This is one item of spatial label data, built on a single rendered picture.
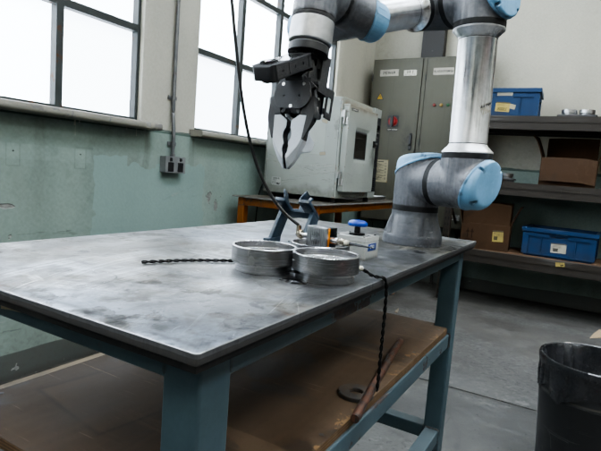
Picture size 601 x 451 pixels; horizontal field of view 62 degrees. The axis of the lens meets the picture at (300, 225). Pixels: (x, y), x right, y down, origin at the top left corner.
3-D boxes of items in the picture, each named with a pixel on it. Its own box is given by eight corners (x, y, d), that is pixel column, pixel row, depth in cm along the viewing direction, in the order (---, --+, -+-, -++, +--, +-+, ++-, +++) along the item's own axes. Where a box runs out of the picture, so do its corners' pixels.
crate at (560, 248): (597, 259, 395) (602, 232, 392) (595, 265, 363) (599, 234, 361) (527, 250, 423) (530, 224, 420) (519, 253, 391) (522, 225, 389)
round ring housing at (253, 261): (222, 272, 77) (223, 246, 77) (241, 260, 88) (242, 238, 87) (288, 279, 76) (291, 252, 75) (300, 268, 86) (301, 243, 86)
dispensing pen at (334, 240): (376, 259, 82) (300, 244, 93) (378, 234, 81) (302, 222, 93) (368, 261, 80) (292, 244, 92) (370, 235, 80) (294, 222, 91)
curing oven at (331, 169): (344, 204, 304) (353, 96, 297) (262, 195, 335) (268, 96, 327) (381, 202, 358) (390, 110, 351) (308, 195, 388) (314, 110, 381)
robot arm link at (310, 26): (322, 11, 81) (280, 14, 85) (317, 38, 81) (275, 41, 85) (342, 29, 87) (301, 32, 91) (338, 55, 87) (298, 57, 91)
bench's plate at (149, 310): (196, 377, 44) (197, 354, 44) (-114, 266, 73) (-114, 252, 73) (476, 248, 147) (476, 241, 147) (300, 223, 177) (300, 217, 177)
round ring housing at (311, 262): (296, 285, 73) (299, 257, 72) (286, 270, 83) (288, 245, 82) (366, 287, 74) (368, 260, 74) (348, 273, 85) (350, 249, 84)
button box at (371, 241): (364, 260, 98) (367, 236, 97) (332, 255, 101) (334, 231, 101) (379, 256, 105) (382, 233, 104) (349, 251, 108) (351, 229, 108)
